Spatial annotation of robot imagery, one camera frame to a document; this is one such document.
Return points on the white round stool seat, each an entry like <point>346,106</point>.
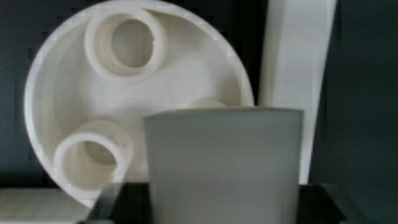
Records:
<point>135,59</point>

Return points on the white right rail block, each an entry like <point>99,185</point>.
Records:
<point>295,46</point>

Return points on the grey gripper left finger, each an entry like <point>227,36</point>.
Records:
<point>99,213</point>

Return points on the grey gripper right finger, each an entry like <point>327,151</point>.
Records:
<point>327,207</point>

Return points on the white front rail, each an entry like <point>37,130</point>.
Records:
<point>39,206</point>

